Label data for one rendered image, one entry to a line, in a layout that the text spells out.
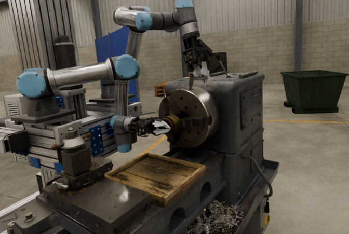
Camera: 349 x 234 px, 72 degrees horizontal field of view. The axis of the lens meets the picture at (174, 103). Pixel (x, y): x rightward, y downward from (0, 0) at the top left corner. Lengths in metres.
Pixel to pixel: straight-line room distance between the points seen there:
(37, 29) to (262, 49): 10.19
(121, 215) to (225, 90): 0.79
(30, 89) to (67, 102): 0.40
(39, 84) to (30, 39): 0.52
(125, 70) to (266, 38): 10.20
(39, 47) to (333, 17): 10.78
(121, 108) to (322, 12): 10.58
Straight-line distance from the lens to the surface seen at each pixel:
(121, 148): 1.30
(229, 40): 11.32
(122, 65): 1.19
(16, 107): 1.81
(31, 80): 1.20
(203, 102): 1.16
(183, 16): 1.06
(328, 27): 11.38
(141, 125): 1.12
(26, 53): 1.71
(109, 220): 0.75
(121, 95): 1.36
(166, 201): 0.94
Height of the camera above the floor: 1.39
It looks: 11 degrees down
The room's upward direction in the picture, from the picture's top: 4 degrees counter-clockwise
